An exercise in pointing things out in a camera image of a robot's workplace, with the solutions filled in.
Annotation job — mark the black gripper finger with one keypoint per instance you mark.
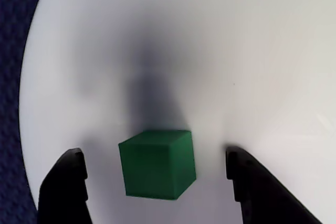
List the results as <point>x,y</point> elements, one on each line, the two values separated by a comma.
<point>63,195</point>
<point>262,203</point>

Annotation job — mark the green cube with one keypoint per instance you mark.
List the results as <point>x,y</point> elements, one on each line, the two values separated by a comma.
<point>157,166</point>

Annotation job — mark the white round plate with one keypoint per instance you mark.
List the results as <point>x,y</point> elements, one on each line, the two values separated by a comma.
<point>236,51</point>

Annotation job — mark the blue woven cloth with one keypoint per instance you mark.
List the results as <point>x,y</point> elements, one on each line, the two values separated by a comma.
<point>10,77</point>

